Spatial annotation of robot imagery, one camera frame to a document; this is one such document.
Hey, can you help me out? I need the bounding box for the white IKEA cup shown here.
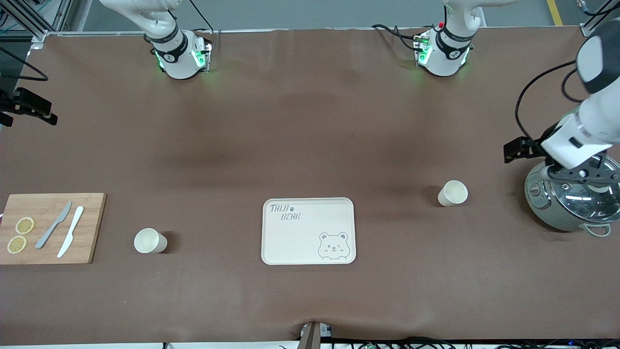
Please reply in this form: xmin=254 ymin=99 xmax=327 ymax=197
xmin=134 ymin=228 xmax=168 ymax=254
xmin=437 ymin=180 xmax=469 ymax=207

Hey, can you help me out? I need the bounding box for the cream bear print tray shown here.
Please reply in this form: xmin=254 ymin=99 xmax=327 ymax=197
xmin=262 ymin=197 xmax=357 ymax=266

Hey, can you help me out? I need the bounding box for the grey metal cooking pot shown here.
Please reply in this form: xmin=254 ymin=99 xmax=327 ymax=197
xmin=525 ymin=154 xmax=620 ymax=238

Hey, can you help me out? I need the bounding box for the glass pot lid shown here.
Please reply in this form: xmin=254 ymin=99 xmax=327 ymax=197
xmin=551 ymin=155 xmax=620 ymax=224

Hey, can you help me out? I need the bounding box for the grey plastic knife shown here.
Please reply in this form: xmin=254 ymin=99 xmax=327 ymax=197
xmin=35 ymin=201 xmax=73 ymax=250

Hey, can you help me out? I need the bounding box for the white plastic knife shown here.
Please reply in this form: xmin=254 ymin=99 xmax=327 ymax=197
xmin=57 ymin=206 xmax=85 ymax=258

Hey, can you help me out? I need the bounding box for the bamboo cutting board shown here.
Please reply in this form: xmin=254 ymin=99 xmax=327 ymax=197
xmin=0 ymin=193 xmax=107 ymax=265

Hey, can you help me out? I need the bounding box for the brown table cover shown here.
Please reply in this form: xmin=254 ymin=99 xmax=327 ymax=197
xmin=0 ymin=27 xmax=620 ymax=346

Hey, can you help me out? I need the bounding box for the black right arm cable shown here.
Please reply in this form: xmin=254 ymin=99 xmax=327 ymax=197
xmin=0 ymin=46 xmax=49 ymax=82

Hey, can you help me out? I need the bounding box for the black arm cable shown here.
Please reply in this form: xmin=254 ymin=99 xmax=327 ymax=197
xmin=0 ymin=46 xmax=49 ymax=82
xmin=515 ymin=61 xmax=589 ymax=142

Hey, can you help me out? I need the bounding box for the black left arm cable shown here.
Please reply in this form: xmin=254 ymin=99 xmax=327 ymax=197
xmin=515 ymin=61 xmax=589 ymax=142

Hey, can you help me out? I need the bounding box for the aluminium frame profile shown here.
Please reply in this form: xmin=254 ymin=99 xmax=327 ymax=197
xmin=0 ymin=0 xmax=73 ymax=49
xmin=578 ymin=0 xmax=620 ymax=37

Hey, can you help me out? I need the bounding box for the black left base cable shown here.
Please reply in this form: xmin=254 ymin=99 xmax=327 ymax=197
xmin=372 ymin=23 xmax=424 ymax=52

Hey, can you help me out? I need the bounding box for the black base cable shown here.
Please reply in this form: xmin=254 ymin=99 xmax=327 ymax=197
xmin=186 ymin=0 xmax=215 ymax=33
xmin=372 ymin=23 xmax=424 ymax=52

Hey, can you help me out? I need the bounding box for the black right base cable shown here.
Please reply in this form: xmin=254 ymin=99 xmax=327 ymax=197
xmin=186 ymin=0 xmax=215 ymax=33

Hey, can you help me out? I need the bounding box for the table edge camera mount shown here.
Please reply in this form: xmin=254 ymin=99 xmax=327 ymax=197
xmin=298 ymin=321 xmax=333 ymax=349

